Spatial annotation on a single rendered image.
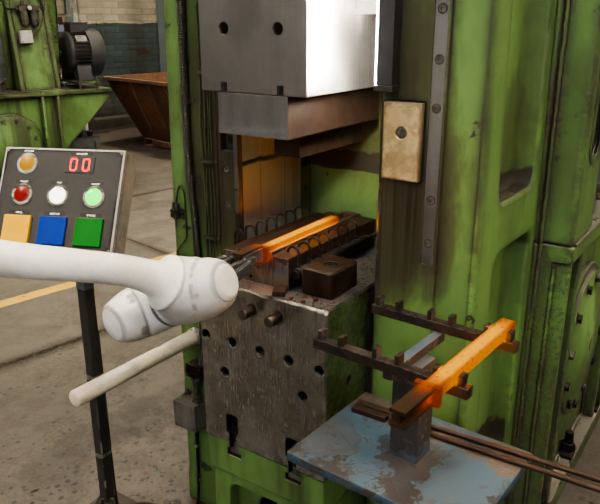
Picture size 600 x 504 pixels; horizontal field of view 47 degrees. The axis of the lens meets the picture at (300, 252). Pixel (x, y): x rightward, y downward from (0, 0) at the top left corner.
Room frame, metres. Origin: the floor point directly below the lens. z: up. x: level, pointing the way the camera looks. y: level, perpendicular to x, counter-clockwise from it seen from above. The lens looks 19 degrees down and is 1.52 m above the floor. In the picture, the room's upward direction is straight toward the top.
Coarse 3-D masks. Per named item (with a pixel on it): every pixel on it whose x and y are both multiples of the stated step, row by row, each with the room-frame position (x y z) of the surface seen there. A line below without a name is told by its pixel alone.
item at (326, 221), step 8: (328, 216) 1.83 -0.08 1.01; (336, 216) 1.83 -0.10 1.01; (312, 224) 1.75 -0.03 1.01; (320, 224) 1.75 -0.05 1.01; (328, 224) 1.78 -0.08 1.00; (296, 232) 1.68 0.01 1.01; (304, 232) 1.69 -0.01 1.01; (312, 232) 1.72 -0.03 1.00; (272, 240) 1.62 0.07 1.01; (280, 240) 1.61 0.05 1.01; (288, 240) 1.63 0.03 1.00; (248, 248) 1.52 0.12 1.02; (256, 248) 1.52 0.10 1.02; (264, 248) 1.54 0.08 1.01; (272, 248) 1.57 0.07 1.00; (240, 256) 1.48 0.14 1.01; (264, 256) 1.54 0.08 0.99; (256, 264) 1.52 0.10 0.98
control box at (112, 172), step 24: (48, 168) 1.79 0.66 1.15; (72, 168) 1.78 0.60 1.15; (96, 168) 1.77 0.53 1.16; (120, 168) 1.76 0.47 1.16; (0, 192) 1.78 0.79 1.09; (48, 192) 1.75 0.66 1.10; (72, 192) 1.75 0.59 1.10; (120, 192) 1.73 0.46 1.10; (0, 216) 1.74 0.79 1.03; (72, 216) 1.71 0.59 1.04; (96, 216) 1.70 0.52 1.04; (120, 216) 1.72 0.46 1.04; (72, 240) 1.68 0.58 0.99; (120, 240) 1.71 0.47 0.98
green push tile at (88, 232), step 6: (78, 222) 1.70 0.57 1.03; (84, 222) 1.69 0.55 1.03; (90, 222) 1.69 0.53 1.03; (96, 222) 1.69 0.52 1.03; (102, 222) 1.69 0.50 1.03; (78, 228) 1.69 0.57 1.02; (84, 228) 1.68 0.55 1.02; (90, 228) 1.68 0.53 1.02; (96, 228) 1.68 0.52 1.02; (102, 228) 1.68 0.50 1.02; (78, 234) 1.68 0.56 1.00; (84, 234) 1.68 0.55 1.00; (90, 234) 1.67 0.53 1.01; (96, 234) 1.67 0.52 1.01; (78, 240) 1.67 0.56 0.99; (84, 240) 1.67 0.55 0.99; (90, 240) 1.67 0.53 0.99; (96, 240) 1.66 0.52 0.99; (78, 246) 1.67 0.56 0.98; (84, 246) 1.66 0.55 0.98; (90, 246) 1.66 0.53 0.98; (96, 246) 1.66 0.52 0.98
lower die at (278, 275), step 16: (288, 224) 1.85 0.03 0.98; (304, 224) 1.82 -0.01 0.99; (336, 224) 1.79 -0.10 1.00; (352, 224) 1.81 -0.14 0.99; (368, 224) 1.84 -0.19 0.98; (256, 240) 1.70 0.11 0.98; (304, 240) 1.66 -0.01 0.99; (320, 240) 1.67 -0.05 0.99; (336, 240) 1.70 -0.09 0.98; (352, 240) 1.77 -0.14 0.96; (272, 256) 1.55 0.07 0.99; (288, 256) 1.54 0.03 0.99; (304, 256) 1.58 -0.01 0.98; (256, 272) 1.58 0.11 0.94; (272, 272) 1.55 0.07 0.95; (288, 272) 1.52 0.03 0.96; (288, 288) 1.52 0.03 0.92
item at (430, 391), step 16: (480, 336) 1.15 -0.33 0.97; (496, 336) 1.15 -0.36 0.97; (464, 352) 1.09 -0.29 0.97; (480, 352) 1.09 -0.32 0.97; (448, 368) 1.03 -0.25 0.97; (464, 368) 1.04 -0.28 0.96; (416, 384) 0.97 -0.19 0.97; (432, 384) 0.97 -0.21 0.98; (448, 384) 1.00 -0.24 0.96; (400, 400) 0.92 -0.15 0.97; (416, 400) 0.92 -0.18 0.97; (432, 400) 0.96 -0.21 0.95; (400, 416) 0.89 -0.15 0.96; (416, 416) 0.91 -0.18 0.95
